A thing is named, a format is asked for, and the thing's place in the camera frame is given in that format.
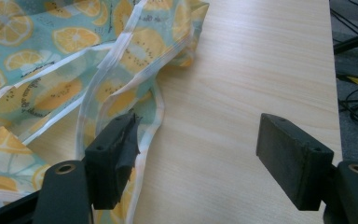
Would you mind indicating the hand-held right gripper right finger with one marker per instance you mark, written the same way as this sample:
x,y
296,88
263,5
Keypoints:
x,y
292,161

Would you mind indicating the yellow floor tape piece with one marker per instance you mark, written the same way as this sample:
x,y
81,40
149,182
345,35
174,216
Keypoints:
x,y
356,81

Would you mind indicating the black metal stand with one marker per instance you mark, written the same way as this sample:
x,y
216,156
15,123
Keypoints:
x,y
354,42

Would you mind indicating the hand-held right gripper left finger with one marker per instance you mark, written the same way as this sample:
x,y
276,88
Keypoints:
x,y
108,161

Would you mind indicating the lemon print fabric bag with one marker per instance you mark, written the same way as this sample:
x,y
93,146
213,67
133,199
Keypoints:
x,y
74,62

